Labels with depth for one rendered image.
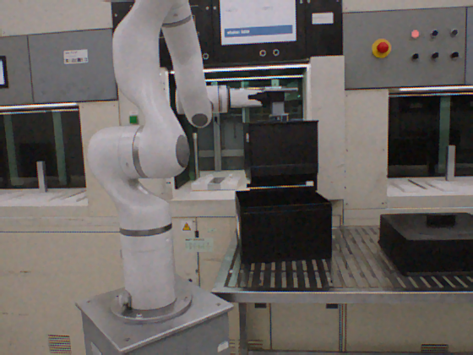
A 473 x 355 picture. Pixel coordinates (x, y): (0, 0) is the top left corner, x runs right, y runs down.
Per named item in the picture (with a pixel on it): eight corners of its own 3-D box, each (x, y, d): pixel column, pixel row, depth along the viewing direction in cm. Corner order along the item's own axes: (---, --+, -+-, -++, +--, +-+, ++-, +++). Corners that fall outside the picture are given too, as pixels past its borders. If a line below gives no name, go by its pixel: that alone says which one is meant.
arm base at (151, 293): (132, 333, 81) (123, 247, 79) (99, 302, 96) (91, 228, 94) (207, 304, 93) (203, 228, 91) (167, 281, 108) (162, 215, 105)
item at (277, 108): (244, 184, 141) (241, 94, 137) (301, 182, 142) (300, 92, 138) (252, 197, 117) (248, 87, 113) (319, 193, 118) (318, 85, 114)
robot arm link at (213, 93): (219, 95, 118) (217, 80, 125) (174, 97, 117) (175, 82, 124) (219, 119, 124) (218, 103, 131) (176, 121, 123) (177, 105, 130)
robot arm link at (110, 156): (157, 237, 85) (149, 124, 81) (84, 233, 90) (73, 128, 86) (180, 222, 96) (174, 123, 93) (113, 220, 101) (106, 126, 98)
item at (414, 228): (404, 276, 104) (405, 229, 102) (377, 242, 133) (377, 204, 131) (519, 275, 101) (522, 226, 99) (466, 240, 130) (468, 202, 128)
